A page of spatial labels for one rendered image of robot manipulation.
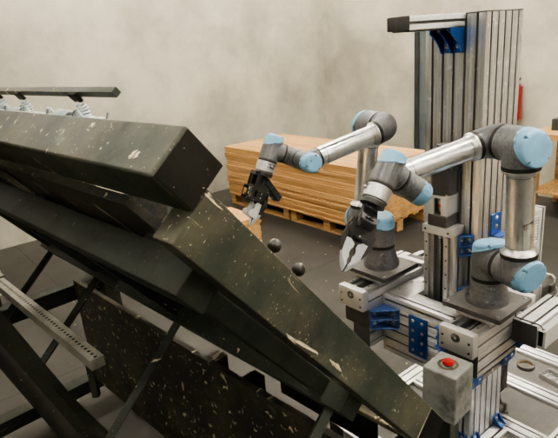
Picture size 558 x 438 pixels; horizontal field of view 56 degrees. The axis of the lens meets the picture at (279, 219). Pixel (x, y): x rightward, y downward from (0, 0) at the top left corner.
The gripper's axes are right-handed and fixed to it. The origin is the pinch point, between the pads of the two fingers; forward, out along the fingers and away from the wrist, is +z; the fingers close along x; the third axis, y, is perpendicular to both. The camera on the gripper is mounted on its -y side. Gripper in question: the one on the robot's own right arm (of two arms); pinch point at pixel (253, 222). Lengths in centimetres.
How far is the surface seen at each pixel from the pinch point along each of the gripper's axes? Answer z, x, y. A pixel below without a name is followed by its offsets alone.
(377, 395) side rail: 31, 86, 14
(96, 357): 58, -1, 48
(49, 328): 61, -35, 52
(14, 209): 15, -2, 85
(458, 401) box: 35, 83, -37
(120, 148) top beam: -9, 77, 93
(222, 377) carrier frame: 59, 11, 2
